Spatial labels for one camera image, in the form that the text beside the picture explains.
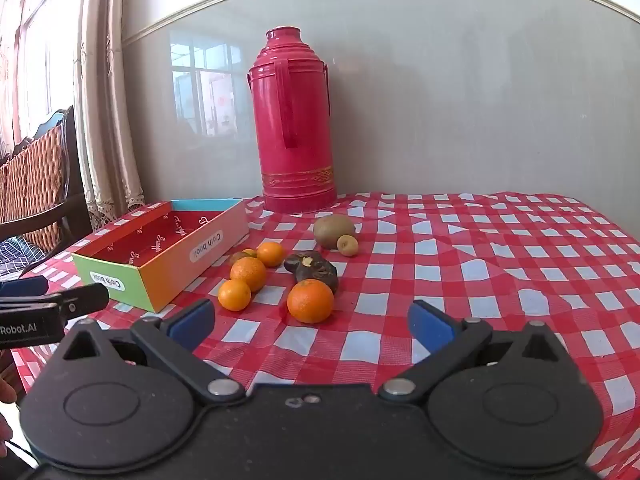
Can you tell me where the red thermos flask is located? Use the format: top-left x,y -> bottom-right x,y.
246,26 -> 337,214

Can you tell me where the blue checked cloth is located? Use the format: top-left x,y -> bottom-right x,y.
0,237 -> 49,282

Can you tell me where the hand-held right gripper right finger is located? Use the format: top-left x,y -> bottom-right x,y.
377,300 -> 568,406

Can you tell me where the brown kiwi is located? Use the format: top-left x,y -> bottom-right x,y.
313,214 -> 357,250

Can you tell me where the person's left hand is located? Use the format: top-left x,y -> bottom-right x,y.
0,367 -> 19,458

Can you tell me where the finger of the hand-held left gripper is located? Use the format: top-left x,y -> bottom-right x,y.
47,283 -> 110,320
0,276 -> 49,301

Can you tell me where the wooden chair with woven back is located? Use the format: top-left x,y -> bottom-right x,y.
0,106 -> 94,277

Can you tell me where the large orange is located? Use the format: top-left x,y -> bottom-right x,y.
286,278 -> 334,324

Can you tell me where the window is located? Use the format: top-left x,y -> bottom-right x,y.
0,0 -> 86,161

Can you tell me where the dark brown fruit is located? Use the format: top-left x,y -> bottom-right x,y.
284,250 -> 340,295

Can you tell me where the colourful cardboard box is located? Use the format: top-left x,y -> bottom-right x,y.
71,198 -> 250,313

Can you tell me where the beige lace curtain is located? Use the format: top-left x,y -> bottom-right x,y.
75,0 -> 147,233

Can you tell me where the red checkered tablecloth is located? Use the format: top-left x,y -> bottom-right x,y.
10,191 -> 640,480

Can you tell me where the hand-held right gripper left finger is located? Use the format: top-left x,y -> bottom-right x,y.
60,299 -> 247,407

